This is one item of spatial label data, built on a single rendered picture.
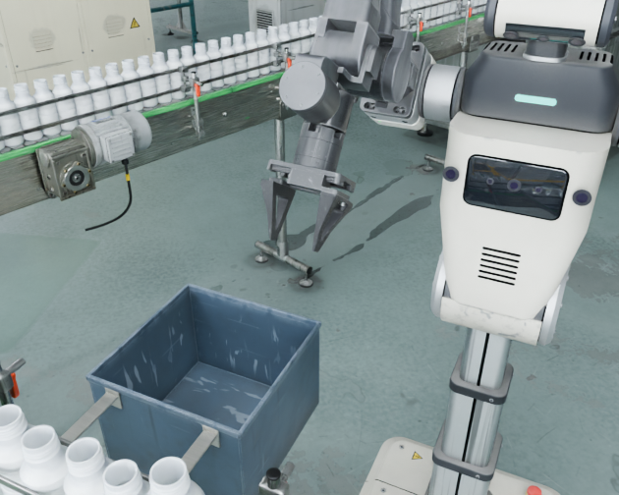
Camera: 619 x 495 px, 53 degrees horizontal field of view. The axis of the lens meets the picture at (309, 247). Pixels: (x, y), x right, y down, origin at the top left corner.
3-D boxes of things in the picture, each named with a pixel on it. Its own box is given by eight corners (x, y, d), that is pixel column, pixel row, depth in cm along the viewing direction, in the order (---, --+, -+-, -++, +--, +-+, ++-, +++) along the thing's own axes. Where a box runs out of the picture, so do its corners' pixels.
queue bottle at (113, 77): (110, 111, 210) (101, 62, 201) (128, 110, 211) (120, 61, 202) (110, 117, 205) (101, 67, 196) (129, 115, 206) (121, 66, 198)
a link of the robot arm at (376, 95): (407, 54, 94) (373, 50, 96) (391, 31, 85) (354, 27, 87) (393, 114, 95) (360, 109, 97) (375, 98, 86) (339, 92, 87)
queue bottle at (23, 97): (20, 141, 187) (6, 87, 178) (26, 135, 192) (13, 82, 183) (40, 141, 187) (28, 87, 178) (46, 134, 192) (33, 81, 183)
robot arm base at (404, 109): (411, 120, 101) (427, 45, 100) (400, 108, 93) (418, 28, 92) (361, 112, 104) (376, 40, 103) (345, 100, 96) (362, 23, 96)
